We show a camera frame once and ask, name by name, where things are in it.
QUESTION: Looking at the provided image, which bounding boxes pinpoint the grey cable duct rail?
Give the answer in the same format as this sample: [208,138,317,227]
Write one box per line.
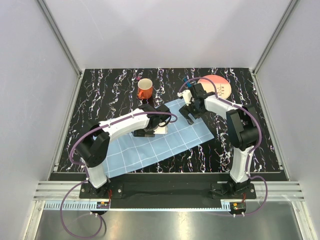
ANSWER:
[44,199,231,212]

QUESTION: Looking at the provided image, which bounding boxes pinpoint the pink and cream plate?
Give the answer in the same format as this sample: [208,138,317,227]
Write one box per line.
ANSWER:
[197,74,232,99]

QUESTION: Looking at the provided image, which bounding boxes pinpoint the right aluminium frame post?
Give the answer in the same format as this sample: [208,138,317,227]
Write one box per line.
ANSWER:
[251,0,301,76]

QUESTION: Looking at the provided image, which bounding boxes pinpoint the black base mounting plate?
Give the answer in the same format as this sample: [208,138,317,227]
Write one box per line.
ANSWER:
[79,173,257,200]

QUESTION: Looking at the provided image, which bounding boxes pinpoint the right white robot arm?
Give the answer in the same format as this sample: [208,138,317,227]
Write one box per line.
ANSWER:
[177,83,262,199]

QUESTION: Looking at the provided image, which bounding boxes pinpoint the blue plastic knife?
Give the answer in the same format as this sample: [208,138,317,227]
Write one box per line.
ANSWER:
[183,77,192,88]

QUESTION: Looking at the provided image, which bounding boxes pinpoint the orange ceramic mug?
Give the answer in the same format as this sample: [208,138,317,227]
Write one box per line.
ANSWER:
[137,78,153,100]

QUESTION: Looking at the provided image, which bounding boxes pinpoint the left aluminium frame post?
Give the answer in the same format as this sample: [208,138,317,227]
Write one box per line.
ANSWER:
[34,0,84,78]

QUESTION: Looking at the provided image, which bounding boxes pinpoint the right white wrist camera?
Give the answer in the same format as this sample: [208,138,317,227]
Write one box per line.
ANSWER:
[177,89,194,106]

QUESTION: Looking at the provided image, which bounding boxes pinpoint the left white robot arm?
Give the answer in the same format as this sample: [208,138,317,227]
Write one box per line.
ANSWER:
[69,104,178,198]

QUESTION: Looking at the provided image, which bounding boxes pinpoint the blue checked cloth napkin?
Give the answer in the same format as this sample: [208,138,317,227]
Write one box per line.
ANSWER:
[102,99,214,178]

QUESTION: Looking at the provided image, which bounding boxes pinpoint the aluminium frame post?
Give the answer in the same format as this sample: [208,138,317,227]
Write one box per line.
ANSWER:
[251,0,301,76]
[34,0,84,78]

